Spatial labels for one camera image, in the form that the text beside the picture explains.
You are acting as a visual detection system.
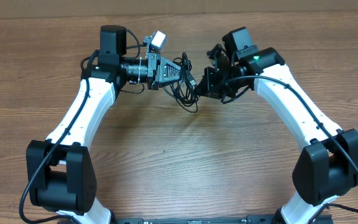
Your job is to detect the black cable bundle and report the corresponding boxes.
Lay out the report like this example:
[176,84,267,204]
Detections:
[162,52,199,113]

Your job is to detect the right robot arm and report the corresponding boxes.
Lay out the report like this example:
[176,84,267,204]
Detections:
[195,27,358,223]

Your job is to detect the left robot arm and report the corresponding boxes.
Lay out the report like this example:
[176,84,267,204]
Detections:
[22,25,182,223]

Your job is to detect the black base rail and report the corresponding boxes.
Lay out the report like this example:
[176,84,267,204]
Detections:
[113,214,274,224]

